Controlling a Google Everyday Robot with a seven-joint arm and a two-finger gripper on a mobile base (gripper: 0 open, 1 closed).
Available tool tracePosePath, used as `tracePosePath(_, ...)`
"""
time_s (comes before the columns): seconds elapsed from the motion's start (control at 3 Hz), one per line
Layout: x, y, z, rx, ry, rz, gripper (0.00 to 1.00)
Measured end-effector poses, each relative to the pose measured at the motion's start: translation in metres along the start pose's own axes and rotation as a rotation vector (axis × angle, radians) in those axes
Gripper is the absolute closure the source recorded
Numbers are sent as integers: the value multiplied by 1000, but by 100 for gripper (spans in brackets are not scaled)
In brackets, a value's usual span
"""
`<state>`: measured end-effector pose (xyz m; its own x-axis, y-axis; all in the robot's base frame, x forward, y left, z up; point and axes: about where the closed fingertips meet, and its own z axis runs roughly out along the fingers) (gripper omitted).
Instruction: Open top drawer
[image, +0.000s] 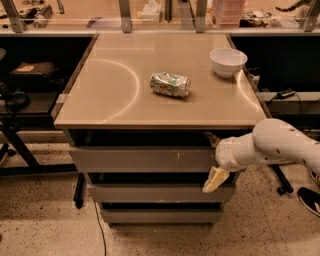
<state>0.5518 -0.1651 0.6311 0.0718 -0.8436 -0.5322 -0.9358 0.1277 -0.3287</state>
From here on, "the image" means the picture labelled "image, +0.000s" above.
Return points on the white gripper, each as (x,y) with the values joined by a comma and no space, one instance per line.
(224,153)

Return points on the grey top drawer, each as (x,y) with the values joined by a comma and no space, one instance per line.
(143,159)

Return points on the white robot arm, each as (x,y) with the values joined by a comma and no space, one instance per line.
(271,141)

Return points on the grey drawer cabinet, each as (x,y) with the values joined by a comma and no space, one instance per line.
(141,117)

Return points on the grey bottom drawer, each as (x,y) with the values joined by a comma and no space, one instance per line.
(160,216)

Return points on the black table leg bar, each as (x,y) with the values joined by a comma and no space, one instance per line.
(285,186)

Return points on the crushed green soda can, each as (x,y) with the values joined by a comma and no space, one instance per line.
(169,84)

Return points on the black power adapter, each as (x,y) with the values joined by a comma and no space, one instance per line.
(285,93)

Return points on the white bowl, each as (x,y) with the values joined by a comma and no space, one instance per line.
(227,61)

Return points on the black white sneaker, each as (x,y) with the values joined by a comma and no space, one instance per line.
(310,200)

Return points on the pink plastic bin stack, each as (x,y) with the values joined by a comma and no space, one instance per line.
(227,13)

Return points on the white tissue box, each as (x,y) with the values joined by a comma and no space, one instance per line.
(151,12)

